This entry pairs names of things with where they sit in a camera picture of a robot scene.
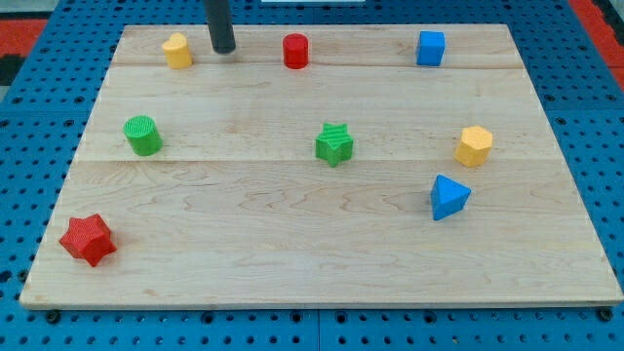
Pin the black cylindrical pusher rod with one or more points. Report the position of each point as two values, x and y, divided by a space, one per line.
220 26

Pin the yellow heart block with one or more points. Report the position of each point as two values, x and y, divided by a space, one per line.
177 52

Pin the red cylinder block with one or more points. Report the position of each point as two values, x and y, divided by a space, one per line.
295 51

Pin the green cylinder block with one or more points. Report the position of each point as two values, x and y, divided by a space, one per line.
142 134

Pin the green star block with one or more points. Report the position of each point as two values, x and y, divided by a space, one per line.
334 144

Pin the wooden board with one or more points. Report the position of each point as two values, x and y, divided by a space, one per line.
235 211

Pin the blue cube block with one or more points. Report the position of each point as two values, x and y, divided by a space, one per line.
430 48

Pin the red star block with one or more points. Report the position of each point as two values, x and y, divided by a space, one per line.
88 238

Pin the yellow hexagon block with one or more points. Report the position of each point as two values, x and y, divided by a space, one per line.
473 147

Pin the blue triangle block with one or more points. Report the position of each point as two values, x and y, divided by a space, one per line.
448 197

